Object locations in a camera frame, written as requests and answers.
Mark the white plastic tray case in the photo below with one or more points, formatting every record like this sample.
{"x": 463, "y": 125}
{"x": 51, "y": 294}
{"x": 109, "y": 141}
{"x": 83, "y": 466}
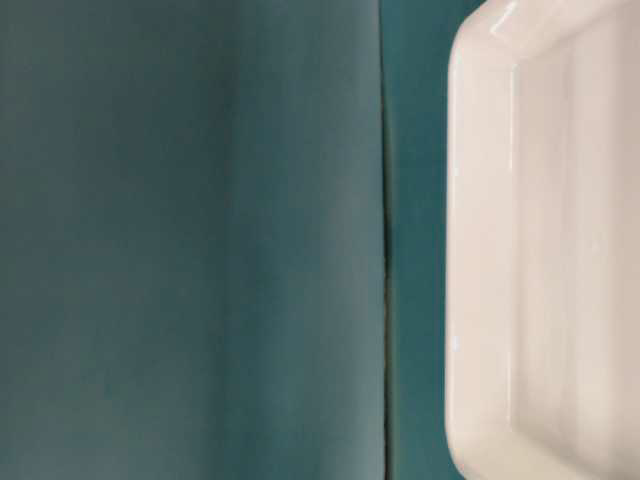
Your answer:
{"x": 542, "y": 268}

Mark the teal table cloth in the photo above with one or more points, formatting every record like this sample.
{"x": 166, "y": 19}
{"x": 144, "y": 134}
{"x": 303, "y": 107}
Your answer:
{"x": 223, "y": 239}

